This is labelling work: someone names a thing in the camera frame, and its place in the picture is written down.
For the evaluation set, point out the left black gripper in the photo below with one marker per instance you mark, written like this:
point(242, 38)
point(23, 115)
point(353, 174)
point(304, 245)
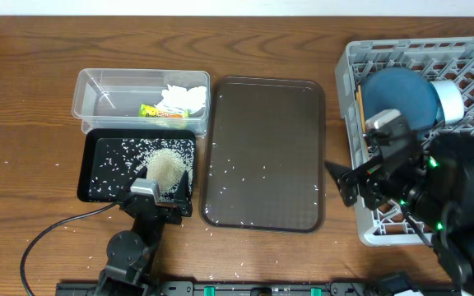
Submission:
point(185, 206)

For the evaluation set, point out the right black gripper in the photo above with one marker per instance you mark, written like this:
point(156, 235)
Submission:
point(370, 178)

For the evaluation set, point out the pile of rice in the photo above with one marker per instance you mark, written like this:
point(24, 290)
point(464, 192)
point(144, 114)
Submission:
point(165, 168)

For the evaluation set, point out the wooden chopstick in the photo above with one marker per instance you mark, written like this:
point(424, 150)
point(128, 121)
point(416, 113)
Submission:
point(358, 96)

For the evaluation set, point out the dark blue plate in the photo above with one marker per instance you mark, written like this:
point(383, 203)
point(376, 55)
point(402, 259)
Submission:
point(402, 89)

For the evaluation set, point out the yellow green snack wrapper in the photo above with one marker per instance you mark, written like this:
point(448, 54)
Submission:
point(152, 111)

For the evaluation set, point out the white tissue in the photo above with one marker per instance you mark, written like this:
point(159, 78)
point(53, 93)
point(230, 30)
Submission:
point(178, 97)

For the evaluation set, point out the light blue bowl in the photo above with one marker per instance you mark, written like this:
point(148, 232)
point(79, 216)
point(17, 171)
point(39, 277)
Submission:
point(450, 106)

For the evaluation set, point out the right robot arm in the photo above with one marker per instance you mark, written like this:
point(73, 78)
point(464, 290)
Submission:
point(434, 186)

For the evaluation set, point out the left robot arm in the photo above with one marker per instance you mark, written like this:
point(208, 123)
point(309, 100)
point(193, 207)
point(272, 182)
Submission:
point(131, 253)

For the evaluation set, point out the clear plastic waste bin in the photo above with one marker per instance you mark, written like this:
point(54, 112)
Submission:
point(111, 98)

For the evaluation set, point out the grey dishwasher rack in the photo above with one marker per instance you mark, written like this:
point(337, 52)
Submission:
point(434, 59)

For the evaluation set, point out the dark brown serving tray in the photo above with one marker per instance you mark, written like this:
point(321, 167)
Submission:
point(264, 166)

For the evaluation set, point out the black plastic tray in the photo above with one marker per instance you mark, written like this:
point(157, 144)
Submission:
point(97, 134)

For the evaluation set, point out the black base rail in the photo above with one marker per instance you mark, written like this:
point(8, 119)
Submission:
point(394, 284)

